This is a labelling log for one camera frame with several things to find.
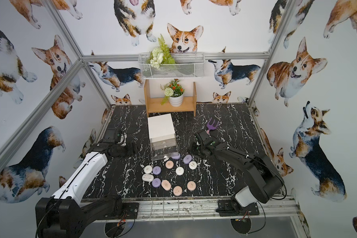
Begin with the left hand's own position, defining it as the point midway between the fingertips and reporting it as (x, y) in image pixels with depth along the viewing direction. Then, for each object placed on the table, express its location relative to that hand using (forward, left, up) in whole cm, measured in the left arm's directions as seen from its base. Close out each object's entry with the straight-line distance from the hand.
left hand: (133, 147), depth 84 cm
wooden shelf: (+39, -6, -6) cm, 39 cm away
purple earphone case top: (-1, -23, -10) cm, 25 cm away
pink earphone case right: (-19, -33, -10) cm, 39 cm away
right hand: (+1, -34, -4) cm, 34 cm away
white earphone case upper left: (-9, -8, -10) cm, 15 cm away
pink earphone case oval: (-18, -19, -9) cm, 28 cm away
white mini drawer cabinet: (+10, -15, 0) cm, 18 cm away
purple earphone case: (-3, -30, -10) cm, 32 cm away
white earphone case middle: (-10, -26, -10) cm, 30 cm away
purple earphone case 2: (-10, -13, -10) cm, 19 cm away
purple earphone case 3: (-16, -13, -10) cm, 23 cm away
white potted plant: (+36, -22, +8) cm, 43 cm away
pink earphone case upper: (-6, -20, -10) cm, 23 cm away
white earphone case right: (-7, -34, -10) cm, 36 cm away
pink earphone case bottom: (-21, -25, -10) cm, 34 cm away
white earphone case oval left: (-14, -8, -10) cm, 19 cm away
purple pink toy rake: (+21, -48, -12) cm, 54 cm away
